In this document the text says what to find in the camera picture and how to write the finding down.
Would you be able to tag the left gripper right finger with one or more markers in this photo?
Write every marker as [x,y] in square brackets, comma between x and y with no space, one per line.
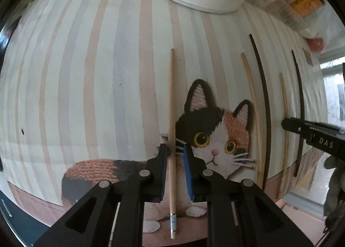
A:
[239,213]

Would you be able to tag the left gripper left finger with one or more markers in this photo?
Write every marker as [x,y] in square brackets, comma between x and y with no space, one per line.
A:
[111,214]

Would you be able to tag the pale wooden chopstick banded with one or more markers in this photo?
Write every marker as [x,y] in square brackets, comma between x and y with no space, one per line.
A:
[172,150]

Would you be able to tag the dark square chopstick short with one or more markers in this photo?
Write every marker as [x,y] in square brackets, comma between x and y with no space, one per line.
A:
[302,113]

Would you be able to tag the black thin chopstick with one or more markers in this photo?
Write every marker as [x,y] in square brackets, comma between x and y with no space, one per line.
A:
[268,125]

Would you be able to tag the grey gloved hand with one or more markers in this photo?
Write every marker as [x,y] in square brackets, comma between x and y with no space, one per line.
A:
[333,208]

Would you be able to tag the light bamboo chopstick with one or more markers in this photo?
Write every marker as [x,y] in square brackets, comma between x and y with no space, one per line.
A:
[260,156]

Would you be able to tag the red tomato in bag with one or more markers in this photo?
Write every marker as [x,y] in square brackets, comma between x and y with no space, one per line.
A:
[316,45]

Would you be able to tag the white plastic bag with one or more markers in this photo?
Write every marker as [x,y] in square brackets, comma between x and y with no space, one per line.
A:
[327,26]

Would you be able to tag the striped cat placemat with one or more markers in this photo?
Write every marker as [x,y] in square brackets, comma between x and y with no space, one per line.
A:
[84,95]

